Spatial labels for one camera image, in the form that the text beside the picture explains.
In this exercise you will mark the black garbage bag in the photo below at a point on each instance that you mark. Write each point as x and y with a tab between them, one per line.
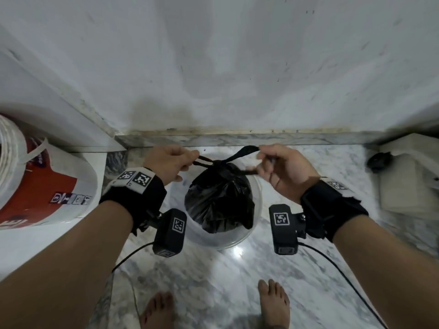
217	198

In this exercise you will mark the person's right hand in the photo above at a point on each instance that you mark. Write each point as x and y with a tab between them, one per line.
291	174

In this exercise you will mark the person's left thumb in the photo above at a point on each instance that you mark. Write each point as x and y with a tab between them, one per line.
187	154

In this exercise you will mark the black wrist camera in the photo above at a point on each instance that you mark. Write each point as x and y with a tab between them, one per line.
285	229
170	232

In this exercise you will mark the white and red paint bucket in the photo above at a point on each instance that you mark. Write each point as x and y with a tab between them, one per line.
48	188

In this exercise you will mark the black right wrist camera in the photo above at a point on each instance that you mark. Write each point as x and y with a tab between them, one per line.
285	229

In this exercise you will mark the person's right forearm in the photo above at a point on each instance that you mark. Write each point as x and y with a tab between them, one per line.
391	270

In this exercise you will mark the person's foot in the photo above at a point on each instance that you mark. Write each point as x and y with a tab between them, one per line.
274	304
158	311

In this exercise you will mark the person's left forearm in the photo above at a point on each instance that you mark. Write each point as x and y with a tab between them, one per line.
61	270

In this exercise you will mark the small black object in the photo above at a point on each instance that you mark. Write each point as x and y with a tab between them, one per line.
379	162

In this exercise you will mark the person's left foot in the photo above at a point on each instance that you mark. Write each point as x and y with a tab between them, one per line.
158	311

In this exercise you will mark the person's right thumb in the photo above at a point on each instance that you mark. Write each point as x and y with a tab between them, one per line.
272	151

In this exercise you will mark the person's right foot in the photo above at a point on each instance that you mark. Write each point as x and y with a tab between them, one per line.
274	304

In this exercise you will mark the clear plastic waste bin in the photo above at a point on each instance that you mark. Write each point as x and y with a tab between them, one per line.
240	236

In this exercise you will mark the person's left hand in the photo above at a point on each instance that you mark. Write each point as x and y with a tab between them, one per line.
164	165

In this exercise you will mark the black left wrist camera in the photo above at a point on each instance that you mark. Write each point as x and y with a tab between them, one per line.
170	232

